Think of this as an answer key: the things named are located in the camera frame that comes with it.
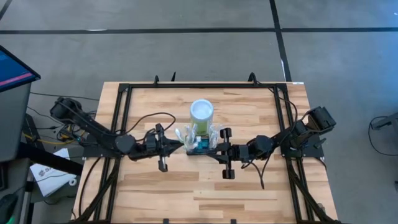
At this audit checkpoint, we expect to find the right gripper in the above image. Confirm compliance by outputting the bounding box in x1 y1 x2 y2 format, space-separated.
203 127 250 180

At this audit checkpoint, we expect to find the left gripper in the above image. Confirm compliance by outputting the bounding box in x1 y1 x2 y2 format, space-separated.
145 123 185 173

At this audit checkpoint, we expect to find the green-tipped toothbrush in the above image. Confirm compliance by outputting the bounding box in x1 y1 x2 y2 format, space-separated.
215 124 224 147

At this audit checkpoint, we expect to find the green wipes canister white lid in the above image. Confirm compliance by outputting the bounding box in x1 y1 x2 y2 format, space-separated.
189 98 215 136

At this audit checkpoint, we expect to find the white printed paper sheet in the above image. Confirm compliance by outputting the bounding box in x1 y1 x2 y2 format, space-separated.
29 147 78 198

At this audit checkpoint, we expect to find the grey stand leg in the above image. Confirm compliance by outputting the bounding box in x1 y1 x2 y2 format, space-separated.
371 111 398 131

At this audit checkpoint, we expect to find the large blue-screen monitor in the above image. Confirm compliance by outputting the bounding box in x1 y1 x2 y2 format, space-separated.
0 45 42 93

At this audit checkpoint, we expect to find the black wire toothbrush holder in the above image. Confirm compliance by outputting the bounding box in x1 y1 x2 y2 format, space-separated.
185 135 219 156

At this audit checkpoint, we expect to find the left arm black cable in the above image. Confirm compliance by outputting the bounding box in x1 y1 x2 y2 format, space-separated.
124 111 177 141

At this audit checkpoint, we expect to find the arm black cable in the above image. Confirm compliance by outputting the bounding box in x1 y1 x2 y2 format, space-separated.
241 154 275 190
124 111 177 141

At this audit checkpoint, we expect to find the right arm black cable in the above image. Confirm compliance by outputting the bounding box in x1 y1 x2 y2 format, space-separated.
241 154 275 190

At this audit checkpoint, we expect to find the black aluminium rig frame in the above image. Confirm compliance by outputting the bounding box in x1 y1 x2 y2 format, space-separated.
70 81 338 224

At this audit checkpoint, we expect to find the black power cable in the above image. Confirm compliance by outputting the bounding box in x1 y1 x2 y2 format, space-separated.
256 79 300 125

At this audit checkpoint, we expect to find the black floor cable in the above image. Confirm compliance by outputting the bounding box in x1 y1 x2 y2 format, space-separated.
29 91 100 102

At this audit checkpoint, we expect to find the yellow floor cable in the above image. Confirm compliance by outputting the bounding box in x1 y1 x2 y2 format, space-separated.
21 132 80 147

